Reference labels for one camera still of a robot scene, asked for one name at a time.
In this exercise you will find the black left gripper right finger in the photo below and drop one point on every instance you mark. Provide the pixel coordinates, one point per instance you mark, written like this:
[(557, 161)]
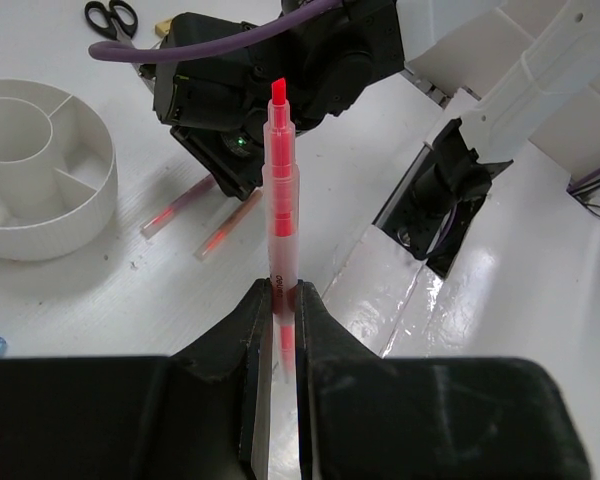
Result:
[(362, 416)]

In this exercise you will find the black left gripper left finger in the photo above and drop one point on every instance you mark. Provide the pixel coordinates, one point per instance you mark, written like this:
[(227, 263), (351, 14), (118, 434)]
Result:
[(202, 413)]

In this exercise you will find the pink highlighter pen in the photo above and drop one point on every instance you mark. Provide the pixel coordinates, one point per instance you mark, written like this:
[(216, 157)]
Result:
[(281, 190)]

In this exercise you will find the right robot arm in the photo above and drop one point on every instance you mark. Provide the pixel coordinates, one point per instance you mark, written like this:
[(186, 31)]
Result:
[(226, 89)]

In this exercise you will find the small yellow eraser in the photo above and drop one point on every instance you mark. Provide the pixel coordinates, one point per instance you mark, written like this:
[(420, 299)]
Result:
[(162, 28)]

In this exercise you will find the brown capped pen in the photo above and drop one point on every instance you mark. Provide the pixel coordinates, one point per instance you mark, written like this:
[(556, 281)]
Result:
[(216, 239)]

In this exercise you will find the purple capped pen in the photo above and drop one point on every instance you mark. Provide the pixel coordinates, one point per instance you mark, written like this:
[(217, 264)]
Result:
[(153, 226)]

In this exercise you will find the white round divided organizer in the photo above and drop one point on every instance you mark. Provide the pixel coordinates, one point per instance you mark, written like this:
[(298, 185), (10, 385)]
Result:
[(58, 172)]

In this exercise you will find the black handled scissors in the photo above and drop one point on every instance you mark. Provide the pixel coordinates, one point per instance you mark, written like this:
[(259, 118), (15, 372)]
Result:
[(116, 21)]

